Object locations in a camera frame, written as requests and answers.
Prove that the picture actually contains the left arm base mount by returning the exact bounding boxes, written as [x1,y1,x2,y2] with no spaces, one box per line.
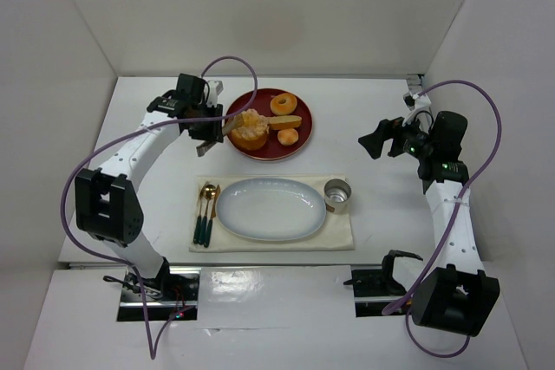
[102,271,200,322]

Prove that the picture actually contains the plain ring donut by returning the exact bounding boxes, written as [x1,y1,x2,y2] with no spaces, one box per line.
[270,93,297,116]

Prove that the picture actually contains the dark red round tray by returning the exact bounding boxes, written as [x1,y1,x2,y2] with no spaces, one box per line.
[227,88,313,161]

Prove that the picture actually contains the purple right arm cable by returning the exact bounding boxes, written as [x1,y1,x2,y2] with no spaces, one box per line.
[381,79,503,359]

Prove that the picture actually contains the sliced bread loaf piece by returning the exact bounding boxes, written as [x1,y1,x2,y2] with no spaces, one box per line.
[267,115,303,131]

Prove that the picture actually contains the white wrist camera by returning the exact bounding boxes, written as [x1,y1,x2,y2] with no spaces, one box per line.
[204,81,224,107]
[403,92,431,111]

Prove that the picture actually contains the sugared twisted donut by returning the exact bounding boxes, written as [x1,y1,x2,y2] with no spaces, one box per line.
[232,109,269,140]

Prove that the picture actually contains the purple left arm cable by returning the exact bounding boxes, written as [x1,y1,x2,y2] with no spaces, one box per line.
[59,55,259,360]

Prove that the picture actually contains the steel cup with cork base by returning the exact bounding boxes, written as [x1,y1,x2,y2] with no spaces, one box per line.
[323,179,352,214]

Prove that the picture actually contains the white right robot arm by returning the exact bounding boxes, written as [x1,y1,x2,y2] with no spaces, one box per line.
[358,111,500,337]

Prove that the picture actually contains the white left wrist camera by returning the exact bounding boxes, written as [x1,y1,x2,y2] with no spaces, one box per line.
[204,81,224,107]

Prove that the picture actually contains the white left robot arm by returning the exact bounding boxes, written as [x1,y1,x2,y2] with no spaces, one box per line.
[75,74,223,290]

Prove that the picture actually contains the gold spoon green handle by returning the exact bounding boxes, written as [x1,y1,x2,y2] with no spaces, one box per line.
[199,184,216,244]

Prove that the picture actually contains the orange round cake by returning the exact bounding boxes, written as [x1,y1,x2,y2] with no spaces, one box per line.
[228,127,269,151]

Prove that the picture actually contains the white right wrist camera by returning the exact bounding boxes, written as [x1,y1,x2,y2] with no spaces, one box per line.
[403,92,431,111]

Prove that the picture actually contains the pale blue oval plate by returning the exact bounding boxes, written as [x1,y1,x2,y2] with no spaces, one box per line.
[216,178,327,243]

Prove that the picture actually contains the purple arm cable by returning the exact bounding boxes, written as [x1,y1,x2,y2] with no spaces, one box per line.
[59,55,259,360]
[381,79,503,359]

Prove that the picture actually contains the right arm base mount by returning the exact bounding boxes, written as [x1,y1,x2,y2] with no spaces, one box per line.
[343,269,406,318]

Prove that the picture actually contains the stainless steel tongs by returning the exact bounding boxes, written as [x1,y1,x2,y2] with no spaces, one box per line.
[196,114,244,158]

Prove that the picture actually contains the small round bun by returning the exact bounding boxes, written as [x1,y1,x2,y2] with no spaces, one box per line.
[277,128,299,146]

